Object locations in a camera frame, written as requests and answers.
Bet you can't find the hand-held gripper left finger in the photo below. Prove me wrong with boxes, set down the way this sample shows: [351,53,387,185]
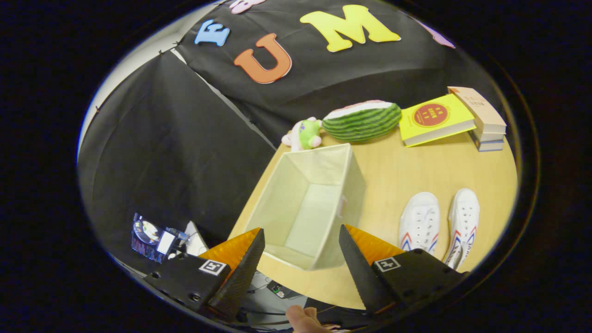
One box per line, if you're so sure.
[143,228,266,323]

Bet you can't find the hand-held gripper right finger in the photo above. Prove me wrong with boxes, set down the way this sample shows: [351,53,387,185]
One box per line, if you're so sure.
[339,224,468,315]

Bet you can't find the white canvas shoe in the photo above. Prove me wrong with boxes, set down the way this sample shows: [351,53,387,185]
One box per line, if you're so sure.
[399,192,441,254]
[444,188,481,270]

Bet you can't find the beige fabric storage box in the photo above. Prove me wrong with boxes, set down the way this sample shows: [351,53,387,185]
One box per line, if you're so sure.
[243,143,367,271]

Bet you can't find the dark blue printed box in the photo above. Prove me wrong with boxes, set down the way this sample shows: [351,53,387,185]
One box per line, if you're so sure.
[131,213,188,264]

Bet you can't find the small black device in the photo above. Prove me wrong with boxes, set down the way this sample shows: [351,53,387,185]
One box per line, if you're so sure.
[267,280,303,300]

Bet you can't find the pink and green plush toy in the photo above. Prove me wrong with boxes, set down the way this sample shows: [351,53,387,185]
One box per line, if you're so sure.
[281,117,323,152]

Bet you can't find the watermelon slice plush toy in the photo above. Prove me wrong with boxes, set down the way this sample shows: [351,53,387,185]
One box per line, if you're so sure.
[322,100,403,142]

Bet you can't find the yellow book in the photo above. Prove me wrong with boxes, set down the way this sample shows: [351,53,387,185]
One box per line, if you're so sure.
[399,93,477,148]

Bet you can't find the dark grey book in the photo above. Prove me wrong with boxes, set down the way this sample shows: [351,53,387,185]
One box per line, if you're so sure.
[473,137,505,152]

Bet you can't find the white-edged thin book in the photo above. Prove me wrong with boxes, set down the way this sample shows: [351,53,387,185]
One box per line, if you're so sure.
[471,129,506,143]

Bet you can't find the tan book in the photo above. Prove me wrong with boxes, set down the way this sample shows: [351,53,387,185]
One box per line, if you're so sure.
[447,86,507,135]

